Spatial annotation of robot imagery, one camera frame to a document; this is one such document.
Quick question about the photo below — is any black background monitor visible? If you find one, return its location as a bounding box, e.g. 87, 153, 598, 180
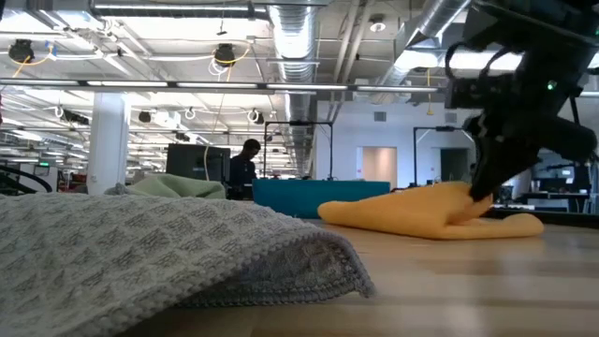
166, 143, 232, 183

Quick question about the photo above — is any background desk monitor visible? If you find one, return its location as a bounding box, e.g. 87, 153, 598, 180
537, 161, 577, 183

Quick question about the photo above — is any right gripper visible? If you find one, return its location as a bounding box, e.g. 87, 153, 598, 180
463, 111, 599, 201

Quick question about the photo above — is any long overhead light rail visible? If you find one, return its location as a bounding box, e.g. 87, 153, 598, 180
0, 78, 450, 95

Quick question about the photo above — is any silver ventilation duct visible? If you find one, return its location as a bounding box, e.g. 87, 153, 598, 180
267, 0, 320, 177
373, 0, 474, 90

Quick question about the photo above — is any person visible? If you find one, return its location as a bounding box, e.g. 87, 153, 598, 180
227, 139, 262, 201

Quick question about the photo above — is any small grey waffle towel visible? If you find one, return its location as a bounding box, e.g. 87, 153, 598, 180
0, 191, 378, 337

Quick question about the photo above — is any black metal frame rig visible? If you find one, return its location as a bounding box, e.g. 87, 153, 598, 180
413, 125, 474, 188
263, 120, 334, 182

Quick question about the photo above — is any teal plastic bin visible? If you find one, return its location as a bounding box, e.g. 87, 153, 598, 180
252, 180, 392, 220

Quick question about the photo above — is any orange microfiber towel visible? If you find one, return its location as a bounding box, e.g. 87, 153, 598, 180
316, 181, 547, 241

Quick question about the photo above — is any green microfiber towel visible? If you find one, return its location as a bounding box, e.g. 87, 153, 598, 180
105, 173, 228, 200

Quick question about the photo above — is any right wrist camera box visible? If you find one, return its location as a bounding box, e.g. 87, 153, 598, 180
444, 73, 500, 111

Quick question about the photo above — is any black ceiling cord reel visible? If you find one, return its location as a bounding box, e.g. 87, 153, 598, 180
213, 42, 238, 67
7, 39, 37, 65

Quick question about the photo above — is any white building column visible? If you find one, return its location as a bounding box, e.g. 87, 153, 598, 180
86, 91, 131, 196

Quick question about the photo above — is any black aluminium table frame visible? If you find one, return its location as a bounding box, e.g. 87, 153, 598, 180
486, 208, 599, 230

